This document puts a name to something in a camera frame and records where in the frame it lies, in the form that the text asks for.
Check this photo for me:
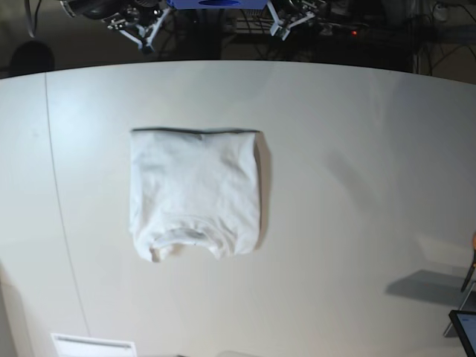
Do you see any white paper sheet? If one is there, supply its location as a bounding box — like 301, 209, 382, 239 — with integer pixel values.
51, 333, 138, 357

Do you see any blue box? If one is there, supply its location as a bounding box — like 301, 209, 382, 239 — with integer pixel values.
167, 0, 268, 10

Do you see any black tablet stand leg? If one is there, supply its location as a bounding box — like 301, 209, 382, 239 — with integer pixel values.
460, 250, 476, 292

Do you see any white T-shirt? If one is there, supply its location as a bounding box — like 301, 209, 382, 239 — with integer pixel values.
129, 129, 261, 262

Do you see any black tablet screen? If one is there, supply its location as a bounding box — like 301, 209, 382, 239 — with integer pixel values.
449, 310, 475, 357

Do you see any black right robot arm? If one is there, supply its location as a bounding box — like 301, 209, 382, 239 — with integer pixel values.
60, 0, 123, 19

